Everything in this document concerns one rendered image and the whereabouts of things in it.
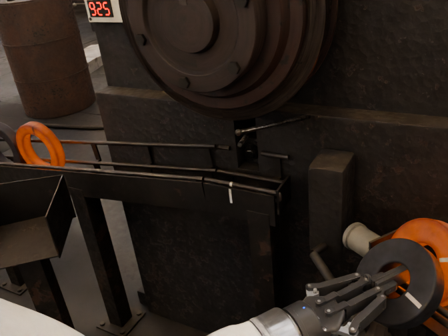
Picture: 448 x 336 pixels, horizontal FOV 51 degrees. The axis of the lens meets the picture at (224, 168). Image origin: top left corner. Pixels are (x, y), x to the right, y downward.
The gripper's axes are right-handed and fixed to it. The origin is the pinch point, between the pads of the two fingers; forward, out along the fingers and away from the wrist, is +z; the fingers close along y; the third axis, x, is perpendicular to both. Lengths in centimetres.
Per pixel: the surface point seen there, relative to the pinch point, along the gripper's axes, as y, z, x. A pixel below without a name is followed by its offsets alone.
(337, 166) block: -22.7, 7.0, 10.1
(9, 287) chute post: -133, -78, -65
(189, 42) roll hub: -37, -15, 39
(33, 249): -61, -57, -7
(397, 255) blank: -1.6, 3.0, 3.0
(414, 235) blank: -2.9, 8.3, 3.8
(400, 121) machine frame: -19.8, 20.8, 16.6
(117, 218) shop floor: -158, -26, -68
